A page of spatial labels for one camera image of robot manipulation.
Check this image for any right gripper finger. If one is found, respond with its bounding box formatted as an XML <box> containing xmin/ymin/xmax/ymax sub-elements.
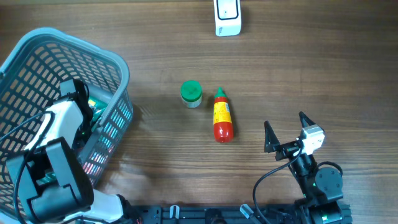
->
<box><xmin>299</xmin><ymin>111</ymin><xmax>324</xmax><ymax>131</ymax></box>
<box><xmin>264</xmin><ymin>121</ymin><xmax>280</xmax><ymax>153</ymax></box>

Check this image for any red sauce bottle yellow label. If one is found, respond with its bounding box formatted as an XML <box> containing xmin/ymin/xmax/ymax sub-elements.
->
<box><xmin>213</xmin><ymin>87</ymin><xmax>234</xmax><ymax>142</ymax></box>

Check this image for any green lid jar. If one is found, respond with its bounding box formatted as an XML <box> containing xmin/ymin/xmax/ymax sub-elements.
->
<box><xmin>180</xmin><ymin>80</ymin><xmax>203</xmax><ymax>108</ymax></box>

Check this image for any green 3M gloves packet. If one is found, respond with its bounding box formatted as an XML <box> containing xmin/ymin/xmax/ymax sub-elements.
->
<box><xmin>88</xmin><ymin>96</ymin><xmax>107</xmax><ymax>125</ymax></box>

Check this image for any grey plastic mesh basket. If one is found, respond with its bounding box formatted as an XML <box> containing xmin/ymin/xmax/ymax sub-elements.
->
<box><xmin>1</xmin><ymin>27</ymin><xmax>133</xmax><ymax>219</ymax></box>

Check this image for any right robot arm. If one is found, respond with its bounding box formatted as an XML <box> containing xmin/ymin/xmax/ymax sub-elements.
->
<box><xmin>264</xmin><ymin>111</ymin><xmax>351</xmax><ymax>223</ymax></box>

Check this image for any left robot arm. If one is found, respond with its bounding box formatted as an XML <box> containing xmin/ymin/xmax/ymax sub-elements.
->
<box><xmin>6</xmin><ymin>79</ymin><xmax>142</xmax><ymax>223</ymax></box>

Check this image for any white barcode scanner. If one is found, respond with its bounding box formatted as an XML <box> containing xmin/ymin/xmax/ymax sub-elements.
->
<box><xmin>213</xmin><ymin>0</ymin><xmax>242</xmax><ymax>37</ymax></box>

